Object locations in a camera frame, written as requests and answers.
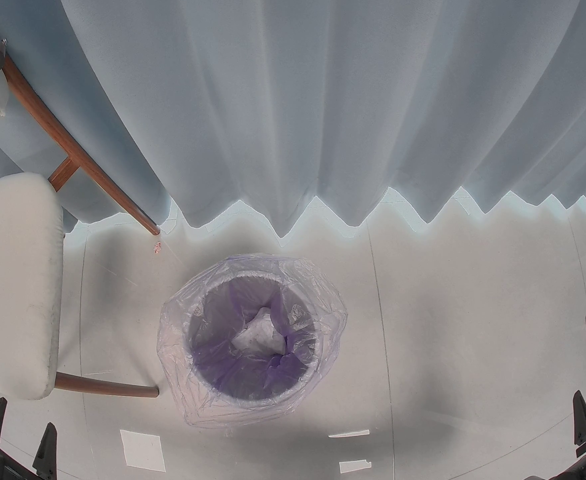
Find purple plastic bag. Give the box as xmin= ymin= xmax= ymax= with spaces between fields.
xmin=158 ymin=253 xmax=349 ymax=429

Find white trash bin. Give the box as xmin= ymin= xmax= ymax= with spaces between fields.
xmin=185 ymin=268 xmax=321 ymax=409

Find wooden chair white cushions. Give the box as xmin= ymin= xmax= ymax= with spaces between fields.
xmin=0 ymin=10 xmax=162 ymax=402

